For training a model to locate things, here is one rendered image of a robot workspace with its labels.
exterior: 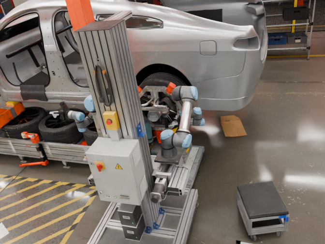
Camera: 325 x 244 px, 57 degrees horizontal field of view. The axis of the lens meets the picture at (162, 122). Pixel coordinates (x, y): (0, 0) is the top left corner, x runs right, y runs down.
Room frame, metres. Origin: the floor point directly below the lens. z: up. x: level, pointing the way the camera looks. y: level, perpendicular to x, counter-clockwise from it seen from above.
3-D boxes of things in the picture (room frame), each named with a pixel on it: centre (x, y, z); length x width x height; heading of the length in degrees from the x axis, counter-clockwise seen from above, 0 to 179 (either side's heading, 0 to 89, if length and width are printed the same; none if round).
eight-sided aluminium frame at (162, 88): (2.97, 0.03, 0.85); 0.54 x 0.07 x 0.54; 67
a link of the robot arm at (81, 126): (2.39, 0.73, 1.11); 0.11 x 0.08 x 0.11; 144
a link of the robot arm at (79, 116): (2.37, 0.74, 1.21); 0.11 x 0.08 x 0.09; 54
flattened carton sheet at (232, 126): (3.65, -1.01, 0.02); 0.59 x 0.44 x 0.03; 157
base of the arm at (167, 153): (2.15, -0.02, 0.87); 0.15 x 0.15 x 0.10
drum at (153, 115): (2.90, 0.06, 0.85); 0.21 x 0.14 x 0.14; 157
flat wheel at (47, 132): (3.76, 1.40, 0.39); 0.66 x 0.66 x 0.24
